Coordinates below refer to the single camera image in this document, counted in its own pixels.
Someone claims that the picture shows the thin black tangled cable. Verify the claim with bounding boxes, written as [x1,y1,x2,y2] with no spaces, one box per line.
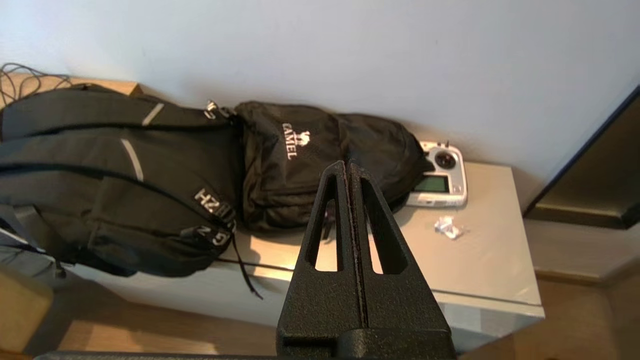
[0,62,72,109]

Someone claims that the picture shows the tan cardboard box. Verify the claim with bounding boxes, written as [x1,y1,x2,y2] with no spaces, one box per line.
[0,264,54,354]

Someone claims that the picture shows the small black Camel backpack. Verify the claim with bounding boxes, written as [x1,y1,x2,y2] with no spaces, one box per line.
[234,101,434,234]

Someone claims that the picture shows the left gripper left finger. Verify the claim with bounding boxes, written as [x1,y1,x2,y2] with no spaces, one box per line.
[276,160,368,347]

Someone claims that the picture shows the white remote controller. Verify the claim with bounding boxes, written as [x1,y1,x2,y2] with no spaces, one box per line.
[406,141,469,209]

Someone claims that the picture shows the large black backpack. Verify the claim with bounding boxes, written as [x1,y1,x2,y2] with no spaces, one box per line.
[0,84,247,279]

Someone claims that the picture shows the crumpled white wrapper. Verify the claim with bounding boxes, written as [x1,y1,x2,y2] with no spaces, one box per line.
[434,216,466,240]

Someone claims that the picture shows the beige cabinet top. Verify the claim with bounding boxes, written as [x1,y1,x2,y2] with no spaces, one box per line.
[65,161,546,352]

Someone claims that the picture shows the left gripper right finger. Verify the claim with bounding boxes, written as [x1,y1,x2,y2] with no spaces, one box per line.
[349,161,454,347]

